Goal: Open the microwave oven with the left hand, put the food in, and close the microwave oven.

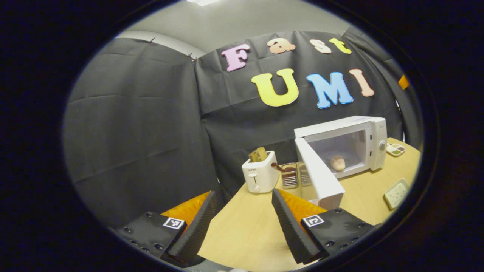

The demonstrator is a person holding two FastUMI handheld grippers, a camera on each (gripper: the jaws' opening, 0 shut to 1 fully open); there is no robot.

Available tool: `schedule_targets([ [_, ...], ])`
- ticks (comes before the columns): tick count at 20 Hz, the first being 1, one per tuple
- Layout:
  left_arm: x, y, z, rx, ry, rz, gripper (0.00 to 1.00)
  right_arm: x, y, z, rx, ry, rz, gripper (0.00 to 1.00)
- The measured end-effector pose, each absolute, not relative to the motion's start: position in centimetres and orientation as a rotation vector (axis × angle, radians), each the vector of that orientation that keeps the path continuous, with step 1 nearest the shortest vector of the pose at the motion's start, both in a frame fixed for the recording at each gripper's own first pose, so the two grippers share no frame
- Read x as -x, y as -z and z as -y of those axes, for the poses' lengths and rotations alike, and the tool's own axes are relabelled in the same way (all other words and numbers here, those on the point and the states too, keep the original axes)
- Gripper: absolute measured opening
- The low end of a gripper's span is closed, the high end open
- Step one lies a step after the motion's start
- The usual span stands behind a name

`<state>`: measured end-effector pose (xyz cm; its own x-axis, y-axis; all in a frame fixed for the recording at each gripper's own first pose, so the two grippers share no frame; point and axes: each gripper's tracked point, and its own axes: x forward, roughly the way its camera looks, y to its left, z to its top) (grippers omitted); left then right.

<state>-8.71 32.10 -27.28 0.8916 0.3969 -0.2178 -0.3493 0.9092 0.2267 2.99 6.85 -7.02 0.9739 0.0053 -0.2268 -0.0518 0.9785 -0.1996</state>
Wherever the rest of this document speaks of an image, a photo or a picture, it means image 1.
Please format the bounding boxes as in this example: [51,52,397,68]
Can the pale green tray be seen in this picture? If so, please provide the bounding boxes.
[384,179,410,210]

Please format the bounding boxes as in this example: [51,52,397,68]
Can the round bread bun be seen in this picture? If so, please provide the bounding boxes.
[330,155,346,172]

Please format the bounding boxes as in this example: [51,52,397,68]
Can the black backdrop cloth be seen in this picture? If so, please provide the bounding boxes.
[62,26,424,227]

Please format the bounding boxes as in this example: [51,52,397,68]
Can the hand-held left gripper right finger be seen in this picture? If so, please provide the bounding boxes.
[271,189,379,265]

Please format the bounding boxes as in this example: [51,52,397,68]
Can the white toaster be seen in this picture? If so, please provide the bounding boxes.
[242,151,281,194]

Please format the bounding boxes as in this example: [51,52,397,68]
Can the white divided plate with grains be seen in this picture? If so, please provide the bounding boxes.
[386,143,406,157]

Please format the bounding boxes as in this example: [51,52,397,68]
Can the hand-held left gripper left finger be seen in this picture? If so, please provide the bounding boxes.
[113,190,220,267]

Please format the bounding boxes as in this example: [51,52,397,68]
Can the white microwave oven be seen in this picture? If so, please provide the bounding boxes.
[294,115,388,211]

